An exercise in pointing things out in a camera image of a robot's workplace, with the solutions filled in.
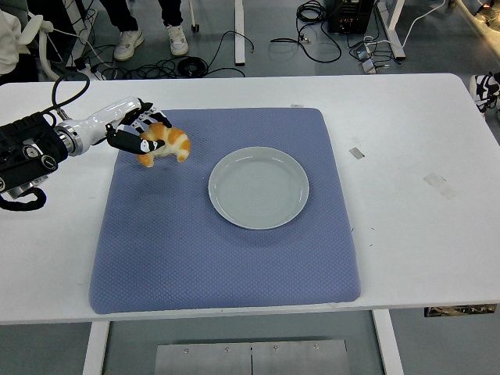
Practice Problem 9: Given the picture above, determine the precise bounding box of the white background desk leg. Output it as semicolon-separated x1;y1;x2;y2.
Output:
234;0;246;66
377;0;407;60

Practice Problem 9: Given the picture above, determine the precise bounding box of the white cable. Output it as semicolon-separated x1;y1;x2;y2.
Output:
401;0;447;47

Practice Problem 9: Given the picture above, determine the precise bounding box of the grey metal plate with screws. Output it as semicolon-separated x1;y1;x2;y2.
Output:
154;339;349;375

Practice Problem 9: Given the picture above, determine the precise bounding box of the long black looped cable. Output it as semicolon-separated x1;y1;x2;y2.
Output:
270;0;343;63

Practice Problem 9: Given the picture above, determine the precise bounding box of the white chair armrest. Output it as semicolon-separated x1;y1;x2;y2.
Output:
17;14;56;82

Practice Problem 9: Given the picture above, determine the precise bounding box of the blue quilted mat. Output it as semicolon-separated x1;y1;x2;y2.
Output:
88;107;362;316

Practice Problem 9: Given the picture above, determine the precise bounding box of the person with white shoes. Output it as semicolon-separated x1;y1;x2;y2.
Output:
99;0;190;62

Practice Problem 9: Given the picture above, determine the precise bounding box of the white table leg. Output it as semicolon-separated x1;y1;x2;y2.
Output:
371;310;405;375
81;320;111;375

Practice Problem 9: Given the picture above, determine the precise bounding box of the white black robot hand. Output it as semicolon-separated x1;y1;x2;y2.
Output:
76;96;173;155

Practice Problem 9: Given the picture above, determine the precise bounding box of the round grey plate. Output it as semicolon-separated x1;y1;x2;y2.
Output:
207;145;311;230

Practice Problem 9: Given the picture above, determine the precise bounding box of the metal bracket under table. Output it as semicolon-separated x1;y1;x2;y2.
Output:
424;303;498;318

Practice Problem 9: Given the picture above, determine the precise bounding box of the person's black white sneaker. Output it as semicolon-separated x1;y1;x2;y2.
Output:
468;71;500;117

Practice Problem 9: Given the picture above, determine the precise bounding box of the person in white top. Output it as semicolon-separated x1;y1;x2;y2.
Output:
0;10;27;75

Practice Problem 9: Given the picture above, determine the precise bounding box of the large clear tape piece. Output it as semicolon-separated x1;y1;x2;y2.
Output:
423;171;459;200

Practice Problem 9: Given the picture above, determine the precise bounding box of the coiled black cable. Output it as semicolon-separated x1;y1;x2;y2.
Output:
177;55;210;77

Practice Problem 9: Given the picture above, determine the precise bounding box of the black equipment box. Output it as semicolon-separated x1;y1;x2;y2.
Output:
327;0;374;34

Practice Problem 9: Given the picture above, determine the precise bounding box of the thin black cable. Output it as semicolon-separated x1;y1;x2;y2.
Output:
205;30;255;77

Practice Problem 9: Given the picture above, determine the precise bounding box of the orange white croissant bread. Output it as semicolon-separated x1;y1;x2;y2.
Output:
135;122;191;169

